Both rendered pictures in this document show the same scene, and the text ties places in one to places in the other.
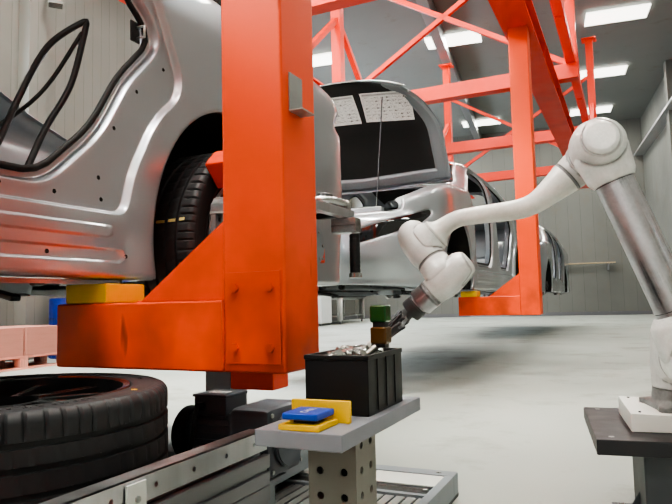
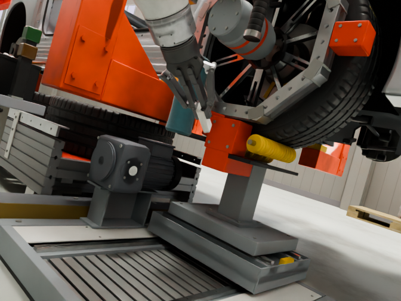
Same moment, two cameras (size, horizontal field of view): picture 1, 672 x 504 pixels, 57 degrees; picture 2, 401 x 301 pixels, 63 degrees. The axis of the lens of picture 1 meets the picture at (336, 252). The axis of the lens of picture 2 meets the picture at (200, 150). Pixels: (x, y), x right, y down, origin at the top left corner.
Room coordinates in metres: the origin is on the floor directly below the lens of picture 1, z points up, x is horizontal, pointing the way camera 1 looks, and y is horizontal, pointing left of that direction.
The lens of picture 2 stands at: (2.27, -0.86, 0.47)
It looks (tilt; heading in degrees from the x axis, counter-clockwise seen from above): 1 degrees down; 107
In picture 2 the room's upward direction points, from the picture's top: 15 degrees clockwise
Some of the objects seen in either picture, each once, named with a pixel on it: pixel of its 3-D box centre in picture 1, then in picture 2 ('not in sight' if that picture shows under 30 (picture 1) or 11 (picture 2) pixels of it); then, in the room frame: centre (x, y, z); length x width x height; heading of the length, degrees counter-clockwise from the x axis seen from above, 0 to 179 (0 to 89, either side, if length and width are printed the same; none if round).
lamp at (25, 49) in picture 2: (380, 335); (27, 51); (1.46, -0.10, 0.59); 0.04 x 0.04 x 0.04; 65
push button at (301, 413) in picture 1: (308, 416); not in sight; (1.13, 0.06, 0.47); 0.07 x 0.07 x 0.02; 65
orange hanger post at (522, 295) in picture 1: (494, 173); not in sight; (5.35, -1.39, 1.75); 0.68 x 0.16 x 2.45; 65
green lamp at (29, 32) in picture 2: (380, 313); (31, 34); (1.46, -0.10, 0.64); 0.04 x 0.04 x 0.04; 65
